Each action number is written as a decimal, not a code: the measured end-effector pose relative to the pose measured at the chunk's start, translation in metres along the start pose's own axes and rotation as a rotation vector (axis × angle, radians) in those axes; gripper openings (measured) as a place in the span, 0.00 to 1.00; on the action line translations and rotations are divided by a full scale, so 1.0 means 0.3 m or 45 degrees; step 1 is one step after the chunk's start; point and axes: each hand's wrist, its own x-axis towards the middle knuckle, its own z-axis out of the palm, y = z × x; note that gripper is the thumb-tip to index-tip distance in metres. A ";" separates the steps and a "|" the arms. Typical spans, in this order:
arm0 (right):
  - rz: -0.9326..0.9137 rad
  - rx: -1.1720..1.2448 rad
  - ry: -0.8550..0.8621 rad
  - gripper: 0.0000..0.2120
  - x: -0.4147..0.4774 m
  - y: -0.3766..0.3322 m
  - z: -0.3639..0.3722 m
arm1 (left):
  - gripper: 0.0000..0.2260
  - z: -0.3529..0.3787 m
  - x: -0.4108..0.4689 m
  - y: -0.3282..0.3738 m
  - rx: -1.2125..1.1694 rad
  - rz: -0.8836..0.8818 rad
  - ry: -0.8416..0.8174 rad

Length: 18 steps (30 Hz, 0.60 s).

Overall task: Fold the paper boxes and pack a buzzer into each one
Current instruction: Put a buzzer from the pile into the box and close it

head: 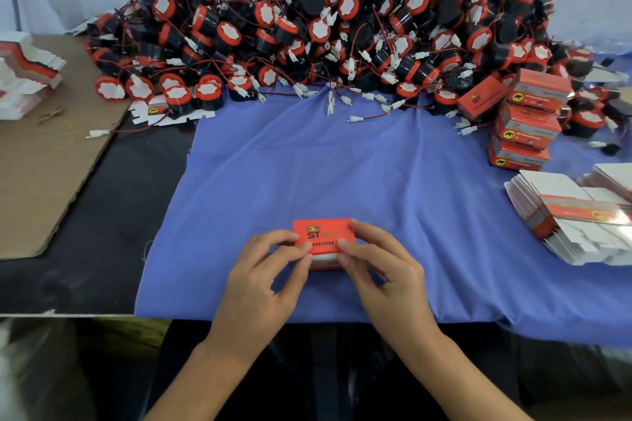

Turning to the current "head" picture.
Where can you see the person's right hand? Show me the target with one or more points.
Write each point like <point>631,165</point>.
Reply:
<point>395,297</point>

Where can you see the person's left hand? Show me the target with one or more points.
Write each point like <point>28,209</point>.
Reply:
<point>257,297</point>

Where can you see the orange white paper box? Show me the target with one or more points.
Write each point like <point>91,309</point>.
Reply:
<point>541,88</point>
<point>528,125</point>
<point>518,154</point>
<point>481,98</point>
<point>324,230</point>

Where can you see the stack of paper boxes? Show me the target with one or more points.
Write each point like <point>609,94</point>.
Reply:
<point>568,204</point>
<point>25,70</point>

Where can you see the pile of black red buzzers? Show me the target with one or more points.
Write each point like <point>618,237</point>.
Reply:
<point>336,11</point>

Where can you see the person's left forearm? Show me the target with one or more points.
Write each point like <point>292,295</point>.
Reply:
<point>207,386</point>

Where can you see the blue cloth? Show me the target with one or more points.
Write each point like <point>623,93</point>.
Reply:
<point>247,169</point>

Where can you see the brown cardboard sheet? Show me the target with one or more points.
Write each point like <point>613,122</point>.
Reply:
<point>44,179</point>

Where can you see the rubber band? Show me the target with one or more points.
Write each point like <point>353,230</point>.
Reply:
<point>49,115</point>

